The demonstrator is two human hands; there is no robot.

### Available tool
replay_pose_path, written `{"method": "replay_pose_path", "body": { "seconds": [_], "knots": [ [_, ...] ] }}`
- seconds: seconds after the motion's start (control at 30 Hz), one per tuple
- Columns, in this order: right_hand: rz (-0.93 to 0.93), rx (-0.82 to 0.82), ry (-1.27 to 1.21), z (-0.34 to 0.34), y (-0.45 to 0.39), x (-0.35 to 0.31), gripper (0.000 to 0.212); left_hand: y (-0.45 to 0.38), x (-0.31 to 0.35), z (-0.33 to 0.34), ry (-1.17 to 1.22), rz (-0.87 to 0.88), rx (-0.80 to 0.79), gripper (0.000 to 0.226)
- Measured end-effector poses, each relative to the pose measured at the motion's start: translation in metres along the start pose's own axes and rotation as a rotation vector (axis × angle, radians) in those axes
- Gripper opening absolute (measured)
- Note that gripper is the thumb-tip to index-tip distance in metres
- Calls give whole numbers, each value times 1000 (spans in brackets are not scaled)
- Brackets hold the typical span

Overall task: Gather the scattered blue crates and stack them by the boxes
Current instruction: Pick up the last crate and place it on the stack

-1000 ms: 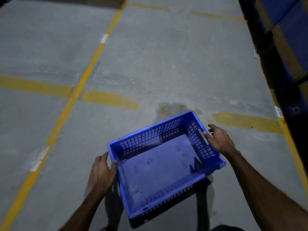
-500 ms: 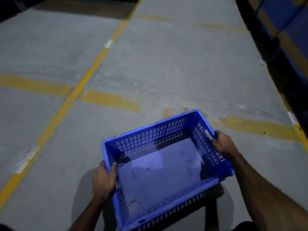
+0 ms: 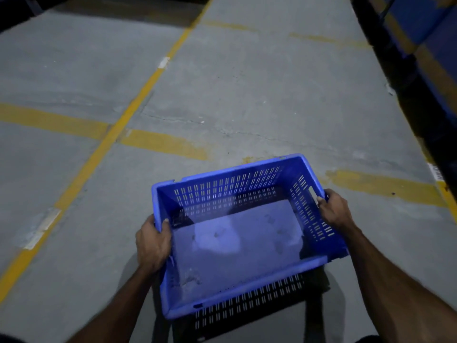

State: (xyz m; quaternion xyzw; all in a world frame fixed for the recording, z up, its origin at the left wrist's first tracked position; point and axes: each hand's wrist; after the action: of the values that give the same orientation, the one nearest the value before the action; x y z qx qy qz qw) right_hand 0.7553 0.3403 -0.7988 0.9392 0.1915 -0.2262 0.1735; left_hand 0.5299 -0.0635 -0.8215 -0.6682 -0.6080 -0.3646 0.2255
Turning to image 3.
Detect person's left hand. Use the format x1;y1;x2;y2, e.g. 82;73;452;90
135;214;173;276

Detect person's right hand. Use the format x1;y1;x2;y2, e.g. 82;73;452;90
316;189;354;232

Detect blue perforated plastic crate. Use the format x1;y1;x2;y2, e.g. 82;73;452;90
151;153;350;333

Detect person's right forearm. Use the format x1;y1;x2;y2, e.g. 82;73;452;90
341;225;457;343

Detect person's left forearm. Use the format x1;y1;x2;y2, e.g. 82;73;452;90
66;266;159;343

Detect white barcode label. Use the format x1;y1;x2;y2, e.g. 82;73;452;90
428;162;446;182

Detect blue and orange storage rack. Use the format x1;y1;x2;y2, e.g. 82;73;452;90
352;0;457;225

